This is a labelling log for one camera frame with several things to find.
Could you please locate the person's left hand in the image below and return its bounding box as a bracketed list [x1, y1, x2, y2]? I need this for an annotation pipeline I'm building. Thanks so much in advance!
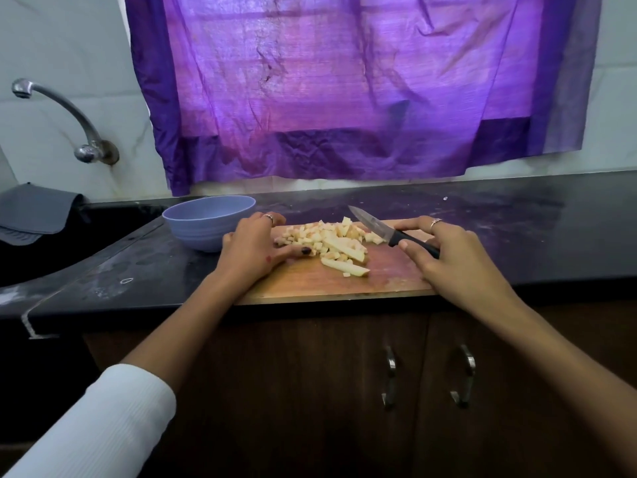
[211, 210, 314, 299]

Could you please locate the person's right hand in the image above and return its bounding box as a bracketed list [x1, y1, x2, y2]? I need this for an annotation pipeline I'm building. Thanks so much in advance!
[384, 216, 524, 319]

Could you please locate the blue bowl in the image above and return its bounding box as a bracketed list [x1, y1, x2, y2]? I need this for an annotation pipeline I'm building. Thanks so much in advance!
[162, 195, 258, 255]

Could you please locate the pile of diced potato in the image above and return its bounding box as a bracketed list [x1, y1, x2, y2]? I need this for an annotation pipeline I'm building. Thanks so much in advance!
[283, 216, 386, 257]

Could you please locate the black handled knife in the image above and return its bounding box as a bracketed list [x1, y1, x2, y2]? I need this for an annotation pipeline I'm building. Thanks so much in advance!
[348, 204, 442, 261]

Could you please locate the person's right forearm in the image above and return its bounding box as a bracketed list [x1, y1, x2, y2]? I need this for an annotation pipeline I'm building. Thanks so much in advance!
[488, 298, 637, 474]

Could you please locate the wooden cutting board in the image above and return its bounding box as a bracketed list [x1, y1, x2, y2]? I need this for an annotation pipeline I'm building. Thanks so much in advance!
[237, 222, 444, 307]

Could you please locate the dark sink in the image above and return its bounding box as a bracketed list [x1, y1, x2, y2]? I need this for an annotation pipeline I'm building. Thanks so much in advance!
[0, 204, 165, 289]

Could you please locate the metal faucet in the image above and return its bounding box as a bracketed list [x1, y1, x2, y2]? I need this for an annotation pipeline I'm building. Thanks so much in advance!
[11, 78, 121, 166]

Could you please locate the purple cloth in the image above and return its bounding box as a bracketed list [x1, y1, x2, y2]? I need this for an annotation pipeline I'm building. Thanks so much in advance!
[123, 0, 605, 197]

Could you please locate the grey cloth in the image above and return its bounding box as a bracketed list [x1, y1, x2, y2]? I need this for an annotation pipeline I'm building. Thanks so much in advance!
[0, 182, 86, 247]

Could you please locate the metal cabinet handle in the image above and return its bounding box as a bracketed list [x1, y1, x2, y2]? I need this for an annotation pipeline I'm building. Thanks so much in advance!
[380, 344, 399, 410]
[450, 344, 478, 408]

